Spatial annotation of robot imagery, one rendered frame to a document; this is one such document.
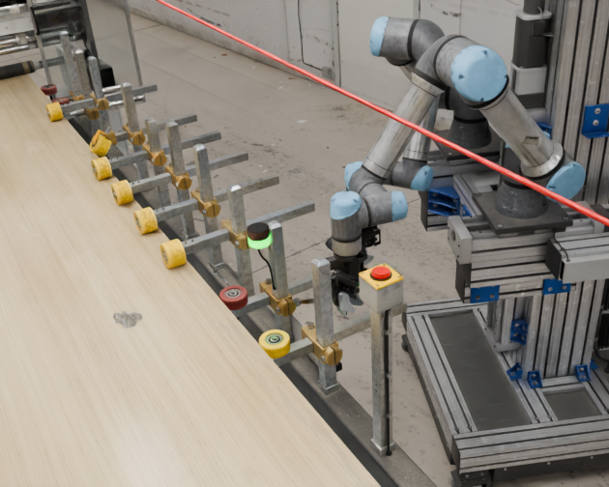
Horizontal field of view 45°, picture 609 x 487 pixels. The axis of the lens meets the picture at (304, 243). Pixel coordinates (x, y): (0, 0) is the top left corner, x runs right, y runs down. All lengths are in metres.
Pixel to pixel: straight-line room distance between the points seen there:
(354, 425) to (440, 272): 1.92
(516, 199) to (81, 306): 1.27
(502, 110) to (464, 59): 0.18
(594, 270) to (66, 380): 1.45
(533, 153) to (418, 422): 1.37
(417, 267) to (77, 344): 2.18
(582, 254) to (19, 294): 1.63
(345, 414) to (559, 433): 0.92
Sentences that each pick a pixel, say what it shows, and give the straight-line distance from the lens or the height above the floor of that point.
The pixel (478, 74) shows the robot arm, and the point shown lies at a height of 1.54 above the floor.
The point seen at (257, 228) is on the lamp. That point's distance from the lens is 1.97.
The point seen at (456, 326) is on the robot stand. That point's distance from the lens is 3.08.
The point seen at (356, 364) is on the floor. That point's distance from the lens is 3.20.
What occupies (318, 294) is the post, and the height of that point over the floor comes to 1.03.
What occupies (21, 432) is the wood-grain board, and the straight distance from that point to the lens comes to 1.84.
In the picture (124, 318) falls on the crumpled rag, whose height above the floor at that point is 0.91.
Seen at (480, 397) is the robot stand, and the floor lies 0.21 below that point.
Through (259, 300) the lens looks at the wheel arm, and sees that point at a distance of 2.13.
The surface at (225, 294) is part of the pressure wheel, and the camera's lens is 2.10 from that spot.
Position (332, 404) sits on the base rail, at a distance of 2.01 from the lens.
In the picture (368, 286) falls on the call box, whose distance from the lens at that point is 1.55.
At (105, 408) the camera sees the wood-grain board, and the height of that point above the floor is 0.90.
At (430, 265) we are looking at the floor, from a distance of 3.82.
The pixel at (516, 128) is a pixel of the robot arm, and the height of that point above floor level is 1.38.
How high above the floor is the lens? 2.10
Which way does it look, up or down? 31 degrees down
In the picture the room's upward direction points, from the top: 4 degrees counter-clockwise
